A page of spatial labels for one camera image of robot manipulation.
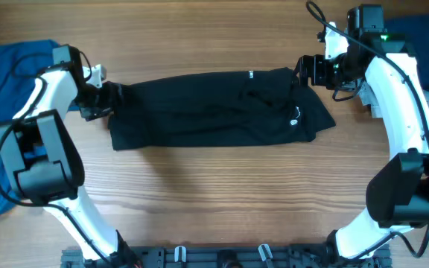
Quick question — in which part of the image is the black t-shirt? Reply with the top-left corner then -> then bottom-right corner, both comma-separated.
104,68 -> 336,150

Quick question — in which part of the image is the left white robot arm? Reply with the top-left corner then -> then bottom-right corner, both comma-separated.
0,62 -> 142,267

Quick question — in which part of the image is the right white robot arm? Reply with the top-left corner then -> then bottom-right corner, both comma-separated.
298,22 -> 429,262

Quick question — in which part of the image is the grey folded garment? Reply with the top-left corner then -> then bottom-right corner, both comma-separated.
357,79 -> 429,118

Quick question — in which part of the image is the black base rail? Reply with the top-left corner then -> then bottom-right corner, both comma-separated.
60,243 -> 393,268

